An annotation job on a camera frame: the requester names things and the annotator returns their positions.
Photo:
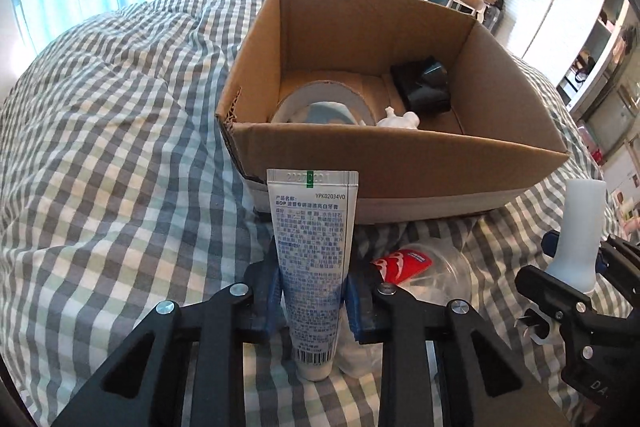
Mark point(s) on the white cosmetic tube printed text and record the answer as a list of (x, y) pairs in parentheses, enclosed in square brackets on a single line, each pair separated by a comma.
[(313, 220)]

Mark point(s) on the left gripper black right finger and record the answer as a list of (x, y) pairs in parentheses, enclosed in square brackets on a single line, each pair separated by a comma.
[(443, 360)]

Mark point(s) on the brown cardboard box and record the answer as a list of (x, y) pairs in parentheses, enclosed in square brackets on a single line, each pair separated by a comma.
[(497, 140)]

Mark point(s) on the clear floss pick container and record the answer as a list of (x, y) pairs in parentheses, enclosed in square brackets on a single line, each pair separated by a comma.
[(431, 270)]

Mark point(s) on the black pouch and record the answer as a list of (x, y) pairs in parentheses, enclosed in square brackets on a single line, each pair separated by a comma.
[(423, 86)]

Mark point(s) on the small white figurine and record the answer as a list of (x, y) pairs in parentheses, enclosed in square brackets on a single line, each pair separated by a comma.
[(408, 120)]

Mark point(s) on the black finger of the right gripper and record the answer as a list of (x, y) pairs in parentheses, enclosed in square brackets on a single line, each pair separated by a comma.
[(550, 291), (616, 260)]

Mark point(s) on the grey checked bed quilt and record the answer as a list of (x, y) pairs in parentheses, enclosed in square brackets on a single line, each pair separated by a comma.
[(117, 192)]

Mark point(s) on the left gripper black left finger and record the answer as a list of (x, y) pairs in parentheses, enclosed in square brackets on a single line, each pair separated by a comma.
[(183, 365)]

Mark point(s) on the small white bottle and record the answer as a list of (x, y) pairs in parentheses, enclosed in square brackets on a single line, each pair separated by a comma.
[(582, 221)]

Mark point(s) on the white sliding wardrobe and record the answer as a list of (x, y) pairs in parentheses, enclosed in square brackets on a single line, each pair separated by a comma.
[(572, 43)]

